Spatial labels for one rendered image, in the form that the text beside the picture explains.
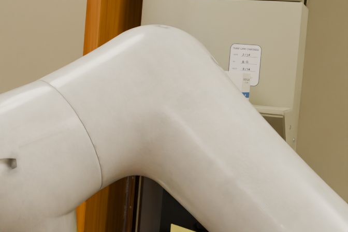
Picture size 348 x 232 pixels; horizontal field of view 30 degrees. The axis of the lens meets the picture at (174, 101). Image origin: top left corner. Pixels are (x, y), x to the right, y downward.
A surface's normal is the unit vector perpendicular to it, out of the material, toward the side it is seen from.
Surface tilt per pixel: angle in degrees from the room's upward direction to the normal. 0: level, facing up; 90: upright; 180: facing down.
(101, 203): 90
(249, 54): 90
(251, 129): 44
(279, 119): 135
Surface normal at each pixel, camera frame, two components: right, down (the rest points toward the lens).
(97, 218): 0.95, 0.09
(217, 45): -0.30, 0.03
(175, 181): -0.69, 0.36
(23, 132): 0.33, -0.51
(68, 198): 0.71, 0.51
